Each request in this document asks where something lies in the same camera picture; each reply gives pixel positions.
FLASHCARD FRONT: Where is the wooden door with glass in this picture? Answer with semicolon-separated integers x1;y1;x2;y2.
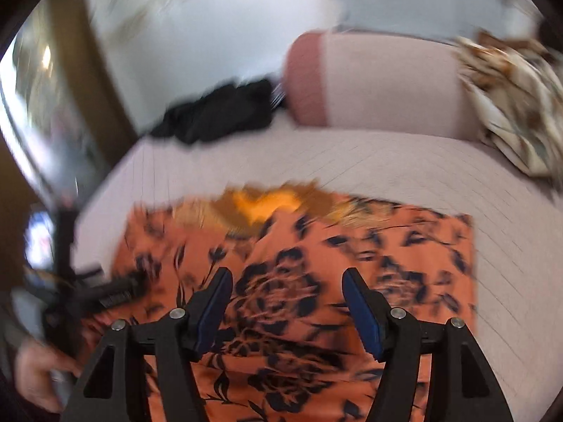
1;0;137;205

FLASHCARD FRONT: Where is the orange black floral garment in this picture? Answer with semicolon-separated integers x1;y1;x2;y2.
89;180;478;422

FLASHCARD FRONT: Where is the person's left hand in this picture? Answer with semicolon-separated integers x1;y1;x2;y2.
14;313;113;414

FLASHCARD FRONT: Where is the pink quilted mattress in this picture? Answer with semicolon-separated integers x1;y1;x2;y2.
74;116;562;421

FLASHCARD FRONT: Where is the grey pillow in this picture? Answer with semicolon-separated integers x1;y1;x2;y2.
339;0;541;42

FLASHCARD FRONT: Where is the pink bolster cushion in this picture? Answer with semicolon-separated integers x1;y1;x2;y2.
283;32;478;141

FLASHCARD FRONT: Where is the black clothes pile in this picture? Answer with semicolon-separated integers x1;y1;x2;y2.
149;78;284;146

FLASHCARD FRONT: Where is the cream floral blanket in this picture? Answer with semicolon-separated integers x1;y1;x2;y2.
455;31;562;182

